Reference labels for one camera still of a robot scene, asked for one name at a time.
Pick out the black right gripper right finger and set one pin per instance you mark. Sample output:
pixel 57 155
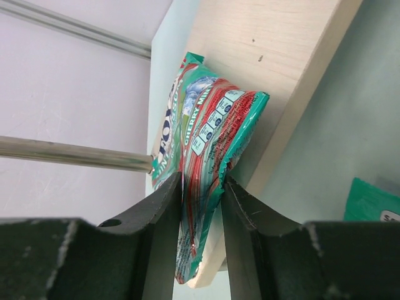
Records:
pixel 270 256

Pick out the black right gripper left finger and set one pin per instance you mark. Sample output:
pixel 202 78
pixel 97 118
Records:
pixel 130 256

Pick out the teal cherry mint candy bag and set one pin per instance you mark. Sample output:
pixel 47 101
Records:
pixel 207 125

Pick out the teal candy bag back side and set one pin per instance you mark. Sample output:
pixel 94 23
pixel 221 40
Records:
pixel 366 202

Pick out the light wooden two-tier shelf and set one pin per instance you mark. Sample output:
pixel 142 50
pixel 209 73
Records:
pixel 288 43

